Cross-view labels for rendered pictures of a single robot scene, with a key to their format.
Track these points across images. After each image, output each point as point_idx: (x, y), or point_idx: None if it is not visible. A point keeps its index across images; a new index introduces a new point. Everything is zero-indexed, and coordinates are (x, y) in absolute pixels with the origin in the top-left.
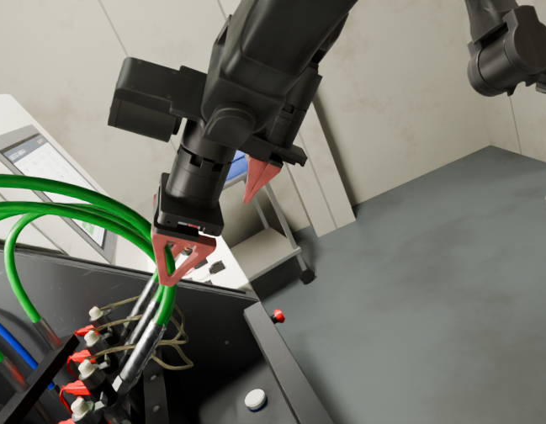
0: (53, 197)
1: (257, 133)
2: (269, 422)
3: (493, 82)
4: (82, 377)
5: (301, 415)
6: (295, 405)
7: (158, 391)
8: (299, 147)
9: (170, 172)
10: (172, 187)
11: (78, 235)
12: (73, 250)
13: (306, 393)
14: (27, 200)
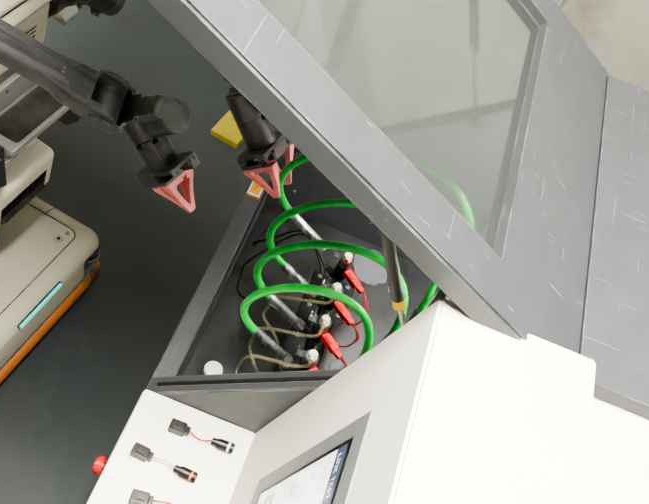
0: (298, 483)
1: (177, 156)
2: (219, 348)
3: None
4: (341, 288)
5: (229, 257)
6: (226, 265)
7: (289, 348)
8: (139, 173)
9: (270, 131)
10: (274, 132)
11: (288, 460)
12: (305, 410)
13: (215, 264)
14: (337, 402)
